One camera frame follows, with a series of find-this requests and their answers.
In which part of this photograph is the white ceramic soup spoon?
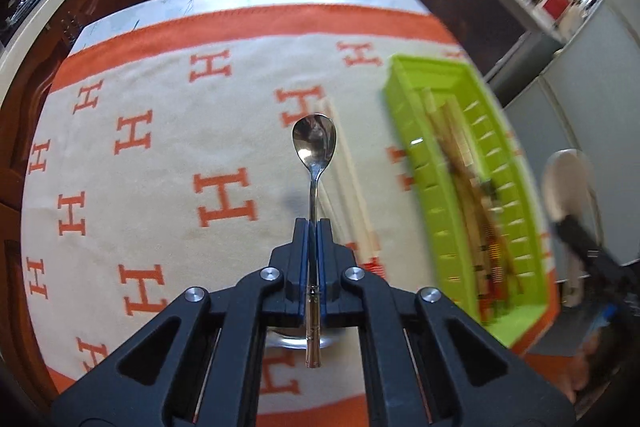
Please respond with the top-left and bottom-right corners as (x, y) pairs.
(541, 148), (603, 308)

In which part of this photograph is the brown chopstick red end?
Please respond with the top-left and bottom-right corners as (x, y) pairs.
(422, 90), (523, 311)

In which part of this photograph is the wide steel serving spoon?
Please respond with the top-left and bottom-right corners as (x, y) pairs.
(266, 329), (342, 350)

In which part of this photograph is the pale chopstick orange end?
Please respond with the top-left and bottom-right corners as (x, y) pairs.
(322, 98), (384, 273)

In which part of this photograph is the pale chopstick striped end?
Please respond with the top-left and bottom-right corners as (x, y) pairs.
(316, 106), (371, 268)

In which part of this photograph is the long bamboo chopstick black band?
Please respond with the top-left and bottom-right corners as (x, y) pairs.
(421, 89), (498, 324)

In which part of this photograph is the person's right hand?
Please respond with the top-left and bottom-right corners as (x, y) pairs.
(558, 327), (627, 404)

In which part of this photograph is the green plastic utensil tray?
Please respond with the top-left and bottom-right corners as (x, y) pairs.
(384, 55), (560, 355)

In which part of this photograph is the grey cabinet appliance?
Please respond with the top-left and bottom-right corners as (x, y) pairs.
(420, 0), (561, 90)

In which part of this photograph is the red label box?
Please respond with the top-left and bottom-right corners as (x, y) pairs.
(538, 0), (574, 22)

